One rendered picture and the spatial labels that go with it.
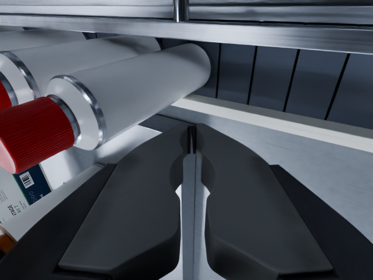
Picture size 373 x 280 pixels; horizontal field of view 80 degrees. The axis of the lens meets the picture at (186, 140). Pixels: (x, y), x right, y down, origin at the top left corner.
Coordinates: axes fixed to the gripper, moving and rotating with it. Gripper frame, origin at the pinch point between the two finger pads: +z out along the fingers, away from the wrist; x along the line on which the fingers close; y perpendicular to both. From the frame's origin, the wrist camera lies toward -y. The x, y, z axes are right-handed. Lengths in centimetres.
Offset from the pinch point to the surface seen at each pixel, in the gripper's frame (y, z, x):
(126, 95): -0.3, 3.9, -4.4
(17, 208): 36, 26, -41
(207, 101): 3.4, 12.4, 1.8
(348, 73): -0.5, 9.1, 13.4
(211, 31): -3.9, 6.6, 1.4
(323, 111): 3.3, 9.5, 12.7
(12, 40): -2.0, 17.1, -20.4
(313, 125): 3.4, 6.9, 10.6
